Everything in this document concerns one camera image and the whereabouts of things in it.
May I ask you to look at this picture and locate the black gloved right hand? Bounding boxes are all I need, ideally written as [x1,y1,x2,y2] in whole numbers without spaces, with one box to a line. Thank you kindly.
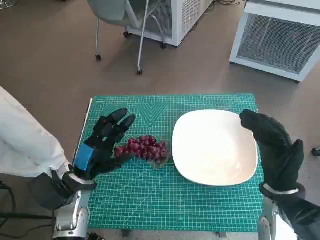
[239,109,305,193]

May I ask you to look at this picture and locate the black left hand blue tape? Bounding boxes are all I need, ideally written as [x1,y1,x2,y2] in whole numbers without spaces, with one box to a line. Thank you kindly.
[72,107,137,182]

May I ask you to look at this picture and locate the red toy grape bunch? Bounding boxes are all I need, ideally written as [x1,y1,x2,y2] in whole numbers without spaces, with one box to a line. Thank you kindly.
[114,134,172,171]

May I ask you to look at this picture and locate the white square plate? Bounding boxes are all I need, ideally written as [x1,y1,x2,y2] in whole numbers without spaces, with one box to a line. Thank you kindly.
[171,109,259,187]

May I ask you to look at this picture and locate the person in white trousers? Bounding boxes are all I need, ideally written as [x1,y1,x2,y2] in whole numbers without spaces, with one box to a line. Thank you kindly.
[0,86,72,179]

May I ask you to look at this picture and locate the green cutting mat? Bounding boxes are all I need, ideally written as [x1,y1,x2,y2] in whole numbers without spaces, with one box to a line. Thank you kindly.
[74,93,266,230]

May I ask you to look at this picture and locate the white cabinet with mesh front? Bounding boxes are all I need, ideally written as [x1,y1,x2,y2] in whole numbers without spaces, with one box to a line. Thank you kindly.
[229,0,320,83]

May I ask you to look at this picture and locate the grey chair with metal legs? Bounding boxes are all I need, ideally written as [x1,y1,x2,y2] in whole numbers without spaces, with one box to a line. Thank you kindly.
[86,0,167,76]

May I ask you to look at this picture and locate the white cabinet with mesh side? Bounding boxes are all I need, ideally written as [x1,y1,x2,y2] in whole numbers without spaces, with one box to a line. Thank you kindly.
[124,0,216,49]

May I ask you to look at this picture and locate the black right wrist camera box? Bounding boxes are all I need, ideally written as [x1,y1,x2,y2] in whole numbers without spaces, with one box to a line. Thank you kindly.
[277,196,320,240]

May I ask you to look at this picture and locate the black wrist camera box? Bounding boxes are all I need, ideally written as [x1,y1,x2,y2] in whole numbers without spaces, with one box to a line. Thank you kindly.
[277,196,320,240]
[29,171,76,211]

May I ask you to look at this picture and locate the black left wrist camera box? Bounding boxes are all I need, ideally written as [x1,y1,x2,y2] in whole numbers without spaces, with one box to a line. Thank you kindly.
[29,171,76,211]

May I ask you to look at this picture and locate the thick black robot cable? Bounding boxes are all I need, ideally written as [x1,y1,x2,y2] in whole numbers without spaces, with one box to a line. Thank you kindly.
[0,211,57,222]

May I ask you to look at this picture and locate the thin floor cables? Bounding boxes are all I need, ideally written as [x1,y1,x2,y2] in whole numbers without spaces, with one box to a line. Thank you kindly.
[208,0,248,16]

